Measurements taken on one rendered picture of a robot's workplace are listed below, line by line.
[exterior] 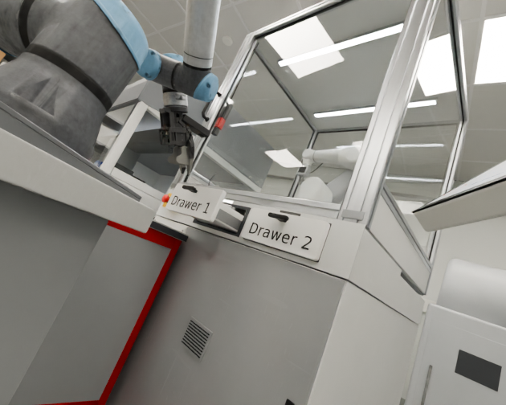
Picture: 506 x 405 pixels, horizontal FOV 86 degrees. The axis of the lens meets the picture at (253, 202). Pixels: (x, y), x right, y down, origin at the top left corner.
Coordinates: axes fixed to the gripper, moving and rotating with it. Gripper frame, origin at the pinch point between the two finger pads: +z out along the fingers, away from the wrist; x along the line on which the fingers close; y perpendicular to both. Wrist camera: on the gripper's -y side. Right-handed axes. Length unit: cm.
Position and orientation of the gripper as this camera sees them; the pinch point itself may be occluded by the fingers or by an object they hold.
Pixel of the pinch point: (187, 169)
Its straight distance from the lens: 96.3
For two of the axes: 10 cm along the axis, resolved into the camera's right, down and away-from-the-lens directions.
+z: 0.3, 9.8, 2.1
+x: 7.1, 1.2, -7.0
